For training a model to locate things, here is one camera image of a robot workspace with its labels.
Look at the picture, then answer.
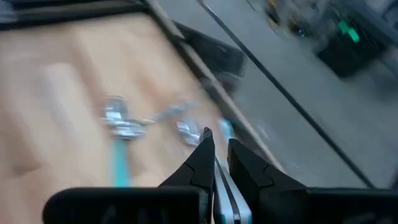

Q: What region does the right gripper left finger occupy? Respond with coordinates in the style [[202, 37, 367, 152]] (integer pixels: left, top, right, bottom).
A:
[[43, 126, 216, 224]]

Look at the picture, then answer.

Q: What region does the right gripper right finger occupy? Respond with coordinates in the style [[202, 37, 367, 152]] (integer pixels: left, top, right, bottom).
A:
[[228, 139, 398, 224]]

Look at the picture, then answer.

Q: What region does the teal striped handle spoon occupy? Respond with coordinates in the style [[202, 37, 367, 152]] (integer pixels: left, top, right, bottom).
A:
[[108, 100, 200, 140], [174, 116, 234, 147], [213, 154, 253, 224]]

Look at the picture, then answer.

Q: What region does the black equipment with green light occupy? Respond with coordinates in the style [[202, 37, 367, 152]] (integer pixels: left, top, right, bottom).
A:
[[315, 18, 388, 78]]

